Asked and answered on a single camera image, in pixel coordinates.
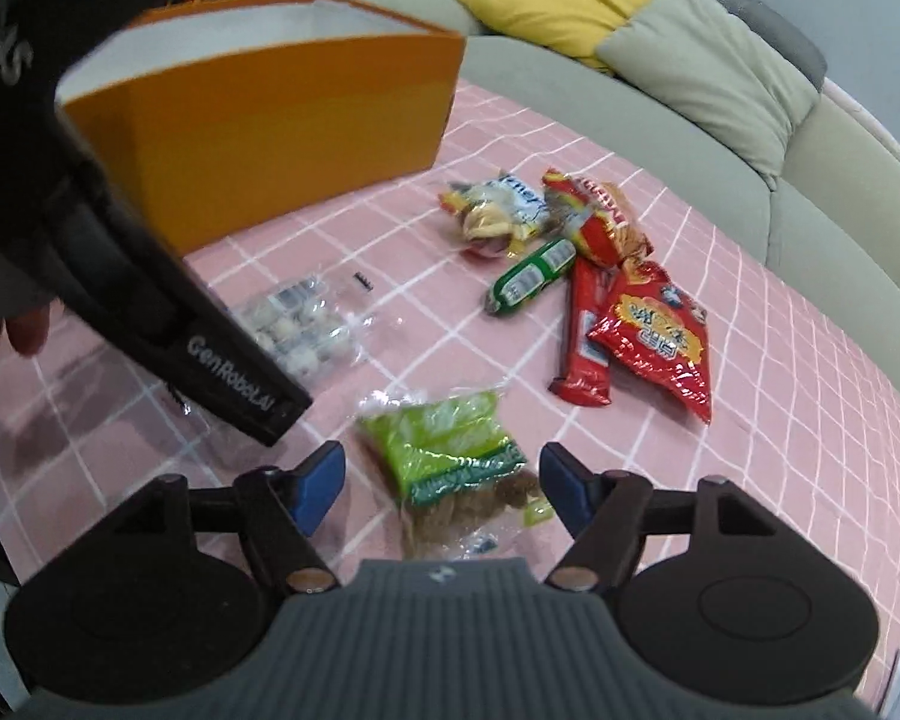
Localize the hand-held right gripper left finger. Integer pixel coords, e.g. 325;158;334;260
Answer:
109;441;346;592

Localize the green snack packet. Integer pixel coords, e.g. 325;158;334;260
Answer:
354;386;557;560

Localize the yellow snack packet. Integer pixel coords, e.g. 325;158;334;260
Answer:
439;169;550;260

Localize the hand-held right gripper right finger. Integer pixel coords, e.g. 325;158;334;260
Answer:
538;442;785;592

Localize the red chips packet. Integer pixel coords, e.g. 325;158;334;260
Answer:
586;259;713;425

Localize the pale green pillow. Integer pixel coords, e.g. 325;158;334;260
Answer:
596;0;822;177

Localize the clear packet of round candies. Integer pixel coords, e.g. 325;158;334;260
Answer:
229;266;380;383

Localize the pale green sofa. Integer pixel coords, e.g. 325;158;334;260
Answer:
289;0;900;320

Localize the green sausage packet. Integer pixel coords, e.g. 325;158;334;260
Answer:
484;238;577;320

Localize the red-orange stick snack packet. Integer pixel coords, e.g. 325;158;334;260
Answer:
541;169;655;271

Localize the pink checked tablecloth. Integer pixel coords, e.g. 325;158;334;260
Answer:
0;79;900;720

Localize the grey pillow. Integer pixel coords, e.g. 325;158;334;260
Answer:
656;0;830;91

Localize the orange cardboard box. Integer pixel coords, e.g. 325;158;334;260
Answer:
54;0;467;256

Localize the long red snack packet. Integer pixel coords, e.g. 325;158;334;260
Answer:
547;259;617;407

